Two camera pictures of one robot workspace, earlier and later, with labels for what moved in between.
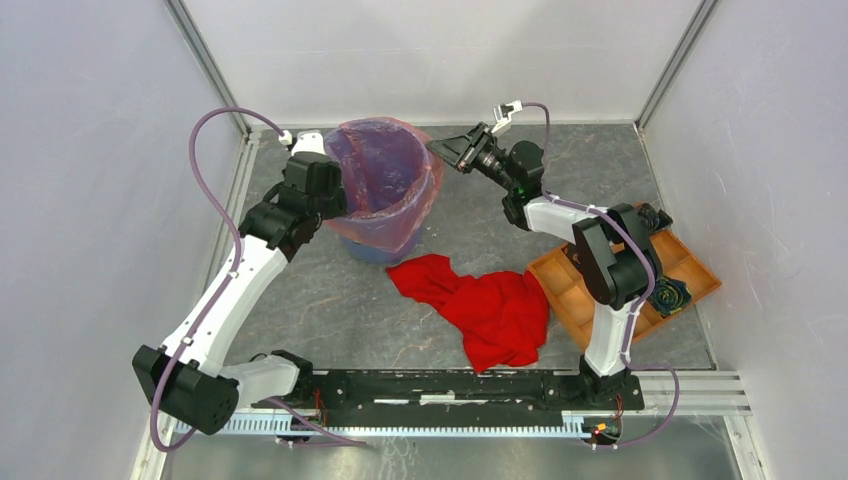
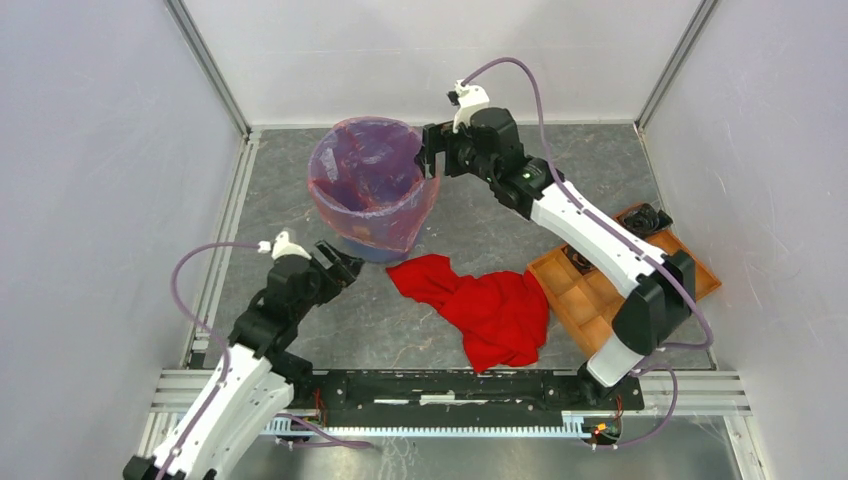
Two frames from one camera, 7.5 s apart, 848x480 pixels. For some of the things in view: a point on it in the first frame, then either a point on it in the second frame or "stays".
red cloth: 504,317 stays
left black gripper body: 335,202 to 323,285
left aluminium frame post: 197,42 stays
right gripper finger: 472,149 to 425,157
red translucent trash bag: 393,181 stays
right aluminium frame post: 675,63 stays
